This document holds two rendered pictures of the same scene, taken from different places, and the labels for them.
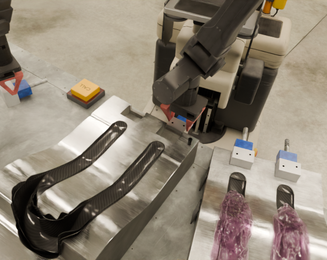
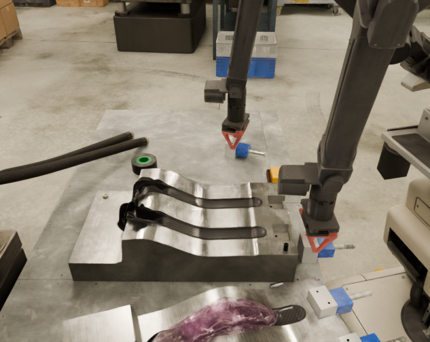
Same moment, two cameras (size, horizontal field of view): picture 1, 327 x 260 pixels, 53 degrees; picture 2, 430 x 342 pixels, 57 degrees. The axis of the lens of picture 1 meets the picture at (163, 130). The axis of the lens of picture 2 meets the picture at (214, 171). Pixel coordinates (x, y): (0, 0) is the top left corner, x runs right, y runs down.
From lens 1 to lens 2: 0.53 m
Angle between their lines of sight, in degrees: 47
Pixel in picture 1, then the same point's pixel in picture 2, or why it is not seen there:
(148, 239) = (188, 289)
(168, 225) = not seen: hidden behind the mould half
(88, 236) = (138, 227)
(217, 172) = (285, 292)
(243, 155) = (321, 296)
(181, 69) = (303, 169)
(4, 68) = (230, 123)
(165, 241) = not seen: hidden behind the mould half
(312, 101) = not seen: outside the picture
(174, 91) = (282, 182)
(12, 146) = (197, 178)
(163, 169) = (241, 247)
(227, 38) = (327, 148)
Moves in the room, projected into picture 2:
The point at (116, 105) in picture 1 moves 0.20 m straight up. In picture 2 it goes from (273, 189) to (280, 121)
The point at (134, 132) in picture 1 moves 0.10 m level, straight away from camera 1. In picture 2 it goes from (257, 212) to (288, 197)
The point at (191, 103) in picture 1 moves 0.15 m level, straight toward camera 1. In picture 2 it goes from (317, 218) to (255, 236)
